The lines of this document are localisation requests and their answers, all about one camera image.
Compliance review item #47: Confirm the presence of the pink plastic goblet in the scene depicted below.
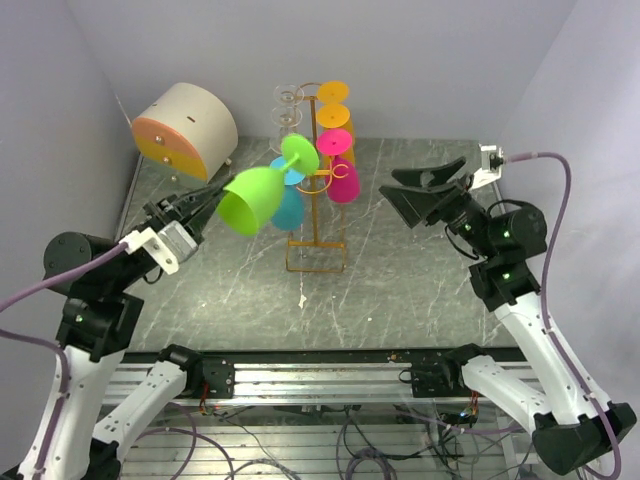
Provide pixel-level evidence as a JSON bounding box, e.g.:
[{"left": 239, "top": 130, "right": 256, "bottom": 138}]
[{"left": 316, "top": 128, "right": 361, "bottom": 204}]

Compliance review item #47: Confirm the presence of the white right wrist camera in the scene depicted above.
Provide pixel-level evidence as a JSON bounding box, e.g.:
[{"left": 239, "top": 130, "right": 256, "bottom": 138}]
[{"left": 469, "top": 144, "right": 504, "bottom": 190}]

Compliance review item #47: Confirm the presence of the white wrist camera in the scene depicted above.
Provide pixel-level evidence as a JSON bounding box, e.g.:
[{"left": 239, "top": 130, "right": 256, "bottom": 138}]
[
  {"left": 119, "top": 221, "right": 198, "bottom": 275},
  {"left": 469, "top": 144, "right": 504, "bottom": 190}
]

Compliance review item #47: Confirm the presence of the clear wine glass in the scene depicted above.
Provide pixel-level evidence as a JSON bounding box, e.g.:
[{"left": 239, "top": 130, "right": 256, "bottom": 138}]
[
  {"left": 269, "top": 130, "right": 289, "bottom": 155},
  {"left": 271, "top": 105, "right": 302, "bottom": 131},
  {"left": 273, "top": 84, "right": 305, "bottom": 107}
]

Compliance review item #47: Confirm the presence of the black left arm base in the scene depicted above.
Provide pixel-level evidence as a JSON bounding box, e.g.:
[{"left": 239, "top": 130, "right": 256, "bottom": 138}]
[{"left": 200, "top": 353, "right": 236, "bottom": 399}]

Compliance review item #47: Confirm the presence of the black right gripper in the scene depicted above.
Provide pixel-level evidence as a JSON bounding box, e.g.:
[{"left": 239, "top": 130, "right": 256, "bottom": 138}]
[{"left": 380, "top": 157, "right": 498, "bottom": 259}]

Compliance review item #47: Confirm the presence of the gold wire glass rack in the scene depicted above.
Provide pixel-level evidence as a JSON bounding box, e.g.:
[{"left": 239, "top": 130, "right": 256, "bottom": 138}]
[{"left": 285, "top": 82, "right": 347, "bottom": 273}]

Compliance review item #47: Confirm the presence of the aluminium frame rail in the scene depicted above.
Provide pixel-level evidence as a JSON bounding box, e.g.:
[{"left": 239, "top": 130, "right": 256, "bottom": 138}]
[{"left": 103, "top": 362, "right": 542, "bottom": 406}]

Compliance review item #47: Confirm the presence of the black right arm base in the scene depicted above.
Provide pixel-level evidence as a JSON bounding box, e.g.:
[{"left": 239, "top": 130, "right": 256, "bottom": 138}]
[{"left": 398, "top": 351, "right": 471, "bottom": 398}]

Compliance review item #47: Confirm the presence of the green plastic goblet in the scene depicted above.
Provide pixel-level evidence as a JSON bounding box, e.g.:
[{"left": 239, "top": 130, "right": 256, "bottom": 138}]
[{"left": 217, "top": 133, "right": 319, "bottom": 236}]

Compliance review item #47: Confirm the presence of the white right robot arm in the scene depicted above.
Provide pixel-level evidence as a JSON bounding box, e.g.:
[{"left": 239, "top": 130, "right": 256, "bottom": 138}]
[{"left": 379, "top": 158, "right": 637, "bottom": 479}]

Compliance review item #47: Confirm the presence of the teal plastic goblet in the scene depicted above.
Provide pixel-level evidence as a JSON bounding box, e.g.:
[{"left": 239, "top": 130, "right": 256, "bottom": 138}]
[{"left": 265, "top": 156, "right": 304, "bottom": 231}]

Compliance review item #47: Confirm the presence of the orange plastic goblet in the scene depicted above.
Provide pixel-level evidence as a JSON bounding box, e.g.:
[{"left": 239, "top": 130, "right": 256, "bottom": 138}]
[
  {"left": 316, "top": 80, "right": 350, "bottom": 104},
  {"left": 316, "top": 103, "right": 355, "bottom": 148}
]

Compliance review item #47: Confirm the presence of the white orange bread box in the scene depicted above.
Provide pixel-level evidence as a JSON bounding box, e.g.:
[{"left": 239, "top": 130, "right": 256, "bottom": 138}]
[{"left": 131, "top": 82, "right": 239, "bottom": 184}]

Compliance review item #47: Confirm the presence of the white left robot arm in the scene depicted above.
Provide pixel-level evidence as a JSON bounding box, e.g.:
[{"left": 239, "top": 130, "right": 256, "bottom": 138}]
[{"left": 1, "top": 180, "right": 228, "bottom": 479}]

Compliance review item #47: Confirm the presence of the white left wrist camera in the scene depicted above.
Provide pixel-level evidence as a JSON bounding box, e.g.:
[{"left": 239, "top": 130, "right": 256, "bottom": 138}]
[{"left": 119, "top": 221, "right": 198, "bottom": 275}]

